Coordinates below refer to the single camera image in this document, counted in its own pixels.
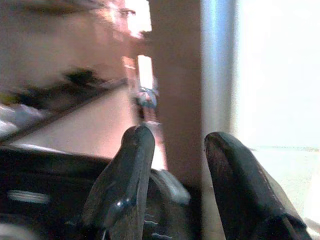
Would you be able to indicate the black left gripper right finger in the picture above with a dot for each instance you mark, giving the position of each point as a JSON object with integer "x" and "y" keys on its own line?
{"x": 240, "y": 190}

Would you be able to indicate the dark wooden shelf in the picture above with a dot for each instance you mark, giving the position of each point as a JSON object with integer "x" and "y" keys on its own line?
{"x": 62, "y": 102}

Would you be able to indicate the brown wooden door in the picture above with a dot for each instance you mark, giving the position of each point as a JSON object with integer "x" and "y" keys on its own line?
{"x": 178, "y": 90}

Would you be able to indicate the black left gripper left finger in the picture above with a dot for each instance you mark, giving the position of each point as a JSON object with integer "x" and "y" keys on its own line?
{"x": 130, "y": 180}

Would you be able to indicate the grey metal door frame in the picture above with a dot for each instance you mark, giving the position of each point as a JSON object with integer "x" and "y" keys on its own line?
{"x": 218, "y": 67}

